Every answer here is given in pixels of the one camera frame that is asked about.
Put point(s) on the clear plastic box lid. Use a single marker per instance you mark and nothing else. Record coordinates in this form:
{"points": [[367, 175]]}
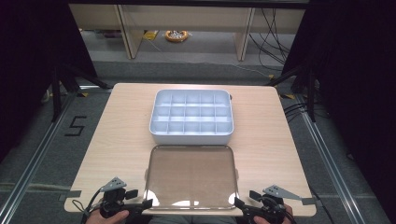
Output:
{"points": [[190, 174]]}

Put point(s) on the aluminium floor rail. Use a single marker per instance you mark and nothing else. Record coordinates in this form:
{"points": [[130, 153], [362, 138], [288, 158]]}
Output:
{"points": [[327, 161], [34, 158]]}

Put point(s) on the person's left hand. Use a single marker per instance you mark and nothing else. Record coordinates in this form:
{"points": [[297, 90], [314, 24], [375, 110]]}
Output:
{"points": [[102, 218]]}

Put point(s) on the black tripod stand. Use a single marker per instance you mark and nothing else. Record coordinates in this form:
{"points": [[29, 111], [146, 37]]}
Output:
{"points": [[309, 90], [57, 90]]}

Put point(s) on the black curtain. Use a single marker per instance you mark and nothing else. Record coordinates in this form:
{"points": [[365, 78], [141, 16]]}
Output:
{"points": [[34, 62], [358, 77]]}

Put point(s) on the yellow flat packet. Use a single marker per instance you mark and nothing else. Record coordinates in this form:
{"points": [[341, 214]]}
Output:
{"points": [[151, 35]]}

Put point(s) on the grey tape strip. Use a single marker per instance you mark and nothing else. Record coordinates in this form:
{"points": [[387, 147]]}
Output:
{"points": [[308, 201], [71, 195]]}

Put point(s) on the person's right hand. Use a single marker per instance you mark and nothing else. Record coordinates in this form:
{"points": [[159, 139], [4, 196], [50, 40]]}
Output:
{"points": [[288, 214]]}

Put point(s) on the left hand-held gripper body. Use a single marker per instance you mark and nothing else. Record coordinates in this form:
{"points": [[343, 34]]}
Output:
{"points": [[114, 199]]}

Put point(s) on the white compartment storage box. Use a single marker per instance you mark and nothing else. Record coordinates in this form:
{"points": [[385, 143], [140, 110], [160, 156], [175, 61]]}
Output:
{"points": [[191, 116]]}

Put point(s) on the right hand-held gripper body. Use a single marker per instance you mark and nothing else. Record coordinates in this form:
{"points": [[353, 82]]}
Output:
{"points": [[274, 202]]}

